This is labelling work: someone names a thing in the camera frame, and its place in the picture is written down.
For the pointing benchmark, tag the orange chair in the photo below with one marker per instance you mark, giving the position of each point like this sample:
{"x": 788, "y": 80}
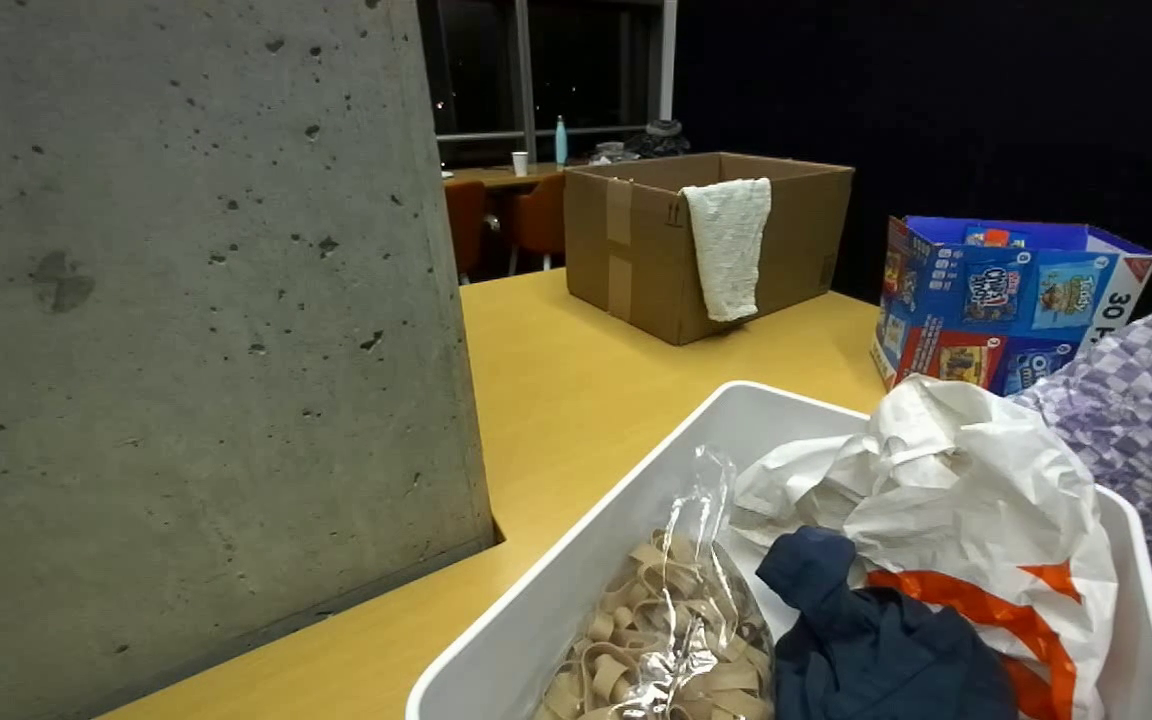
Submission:
{"x": 526, "y": 212}

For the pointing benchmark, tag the grey concrete pillar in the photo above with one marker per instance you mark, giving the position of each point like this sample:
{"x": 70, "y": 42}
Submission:
{"x": 232, "y": 376}

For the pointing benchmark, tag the brown cardboard box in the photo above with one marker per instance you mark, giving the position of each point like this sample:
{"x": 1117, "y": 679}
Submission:
{"x": 629, "y": 240}

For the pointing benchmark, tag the colourful snack pack box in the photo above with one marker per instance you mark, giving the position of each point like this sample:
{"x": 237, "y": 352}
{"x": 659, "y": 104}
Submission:
{"x": 1001, "y": 302}

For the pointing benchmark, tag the white orange plastic bag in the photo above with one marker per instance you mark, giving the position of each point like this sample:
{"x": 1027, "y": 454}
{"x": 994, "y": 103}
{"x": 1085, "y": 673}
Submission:
{"x": 960, "y": 503}

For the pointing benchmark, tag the blue bottle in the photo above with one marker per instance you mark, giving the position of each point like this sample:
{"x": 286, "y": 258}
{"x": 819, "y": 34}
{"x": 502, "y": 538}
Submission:
{"x": 561, "y": 140}

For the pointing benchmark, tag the white towel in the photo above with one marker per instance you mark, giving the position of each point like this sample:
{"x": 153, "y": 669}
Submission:
{"x": 728, "y": 228}

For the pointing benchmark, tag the white plastic basket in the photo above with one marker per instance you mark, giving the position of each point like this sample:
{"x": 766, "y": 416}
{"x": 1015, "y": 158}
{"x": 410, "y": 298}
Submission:
{"x": 502, "y": 663}

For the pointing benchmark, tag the clear bag of rubber bands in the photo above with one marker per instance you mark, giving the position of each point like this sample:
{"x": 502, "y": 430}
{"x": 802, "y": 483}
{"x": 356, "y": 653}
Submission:
{"x": 679, "y": 632}

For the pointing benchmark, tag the white cup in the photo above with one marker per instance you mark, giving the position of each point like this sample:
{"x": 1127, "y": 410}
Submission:
{"x": 523, "y": 167}

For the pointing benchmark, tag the dark blue cloth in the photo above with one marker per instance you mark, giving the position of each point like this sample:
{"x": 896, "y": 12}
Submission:
{"x": 871, "y": 653}

